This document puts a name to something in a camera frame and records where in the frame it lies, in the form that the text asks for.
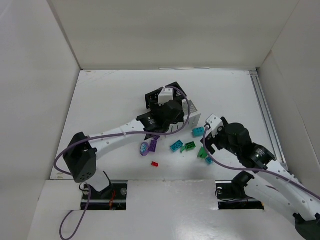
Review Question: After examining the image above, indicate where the green rounded lego block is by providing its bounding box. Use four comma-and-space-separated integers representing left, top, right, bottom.
197, 146, 208, 159

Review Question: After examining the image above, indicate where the green lego brick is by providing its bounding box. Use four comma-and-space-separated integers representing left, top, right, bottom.
184, 141, 196, 151

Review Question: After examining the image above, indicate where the small red lego piece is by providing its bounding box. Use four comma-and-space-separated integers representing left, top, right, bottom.
151, 161, 159, 167

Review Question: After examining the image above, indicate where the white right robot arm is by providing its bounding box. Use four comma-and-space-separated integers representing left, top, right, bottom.
201, 114, 320, 240

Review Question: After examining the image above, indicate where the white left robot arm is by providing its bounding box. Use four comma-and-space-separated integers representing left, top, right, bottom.
63, 100, 190, 198

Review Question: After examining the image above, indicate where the purple round flower lego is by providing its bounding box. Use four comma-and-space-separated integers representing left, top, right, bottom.
139, 142, 149, 157

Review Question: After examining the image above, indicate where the purple lego brick overturned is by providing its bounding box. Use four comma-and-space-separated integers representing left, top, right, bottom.
148, 139, 158, 153

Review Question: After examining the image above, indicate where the teal lego brick by container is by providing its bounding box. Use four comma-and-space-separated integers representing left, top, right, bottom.
192, 126, 205, 138

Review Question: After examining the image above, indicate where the black two-slot container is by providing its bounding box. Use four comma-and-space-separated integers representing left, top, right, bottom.
144, 82, 187, 110

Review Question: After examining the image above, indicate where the small teal square lego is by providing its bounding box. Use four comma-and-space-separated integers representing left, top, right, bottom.
205, 156, 213, 165

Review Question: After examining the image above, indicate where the white two-slot container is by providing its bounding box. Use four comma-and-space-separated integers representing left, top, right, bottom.
167, 99, 201, 133

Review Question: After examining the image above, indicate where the small green lego slope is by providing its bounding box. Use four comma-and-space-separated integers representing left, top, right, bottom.
180, 146, 186, 153

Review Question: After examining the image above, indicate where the teal long lego overturned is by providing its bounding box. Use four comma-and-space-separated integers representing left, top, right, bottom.
170, 140, 184, 152

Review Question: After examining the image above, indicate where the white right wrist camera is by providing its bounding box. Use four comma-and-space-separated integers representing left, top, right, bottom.
204, 114, 224, 137

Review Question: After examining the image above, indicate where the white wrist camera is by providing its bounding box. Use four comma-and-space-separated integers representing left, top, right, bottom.
158, 87, 174, 106
204, 114, 224, 137

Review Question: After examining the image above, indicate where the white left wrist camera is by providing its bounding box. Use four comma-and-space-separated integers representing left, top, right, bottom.
158, 87, 174, 106

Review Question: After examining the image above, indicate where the aluminium rail right edge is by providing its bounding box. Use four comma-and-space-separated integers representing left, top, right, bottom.
249, 70, 287, 164

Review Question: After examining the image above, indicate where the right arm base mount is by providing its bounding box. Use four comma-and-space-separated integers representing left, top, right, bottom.
215, 180, 265, 210

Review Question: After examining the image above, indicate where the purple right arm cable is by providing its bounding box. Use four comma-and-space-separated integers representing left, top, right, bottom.
202, 126, 320, 201

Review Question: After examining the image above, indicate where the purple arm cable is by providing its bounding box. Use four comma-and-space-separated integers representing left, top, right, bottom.
202, 126, 320, 201
53, 84, 190, 240

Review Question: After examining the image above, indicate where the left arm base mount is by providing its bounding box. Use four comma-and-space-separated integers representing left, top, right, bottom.
87, 180, 128, 211

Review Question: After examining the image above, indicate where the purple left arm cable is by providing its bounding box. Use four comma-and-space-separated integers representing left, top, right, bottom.
53, 84, 190, 240

